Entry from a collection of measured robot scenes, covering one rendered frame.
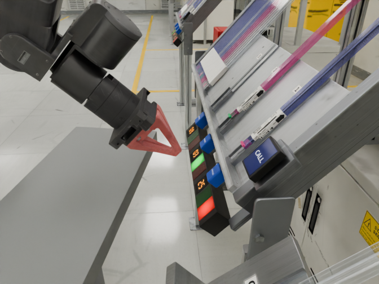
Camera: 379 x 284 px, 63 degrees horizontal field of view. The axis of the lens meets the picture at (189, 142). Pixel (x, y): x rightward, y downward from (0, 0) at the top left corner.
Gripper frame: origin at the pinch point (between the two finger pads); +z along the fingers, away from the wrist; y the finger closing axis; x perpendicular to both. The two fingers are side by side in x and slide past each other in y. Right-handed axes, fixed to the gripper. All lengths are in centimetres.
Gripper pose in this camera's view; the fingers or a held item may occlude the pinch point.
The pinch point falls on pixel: (175, 150)
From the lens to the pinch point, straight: 47.9
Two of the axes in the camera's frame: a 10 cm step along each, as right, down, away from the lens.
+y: -0.7, -4.7, 8.8
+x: -6.8, 6.6, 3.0
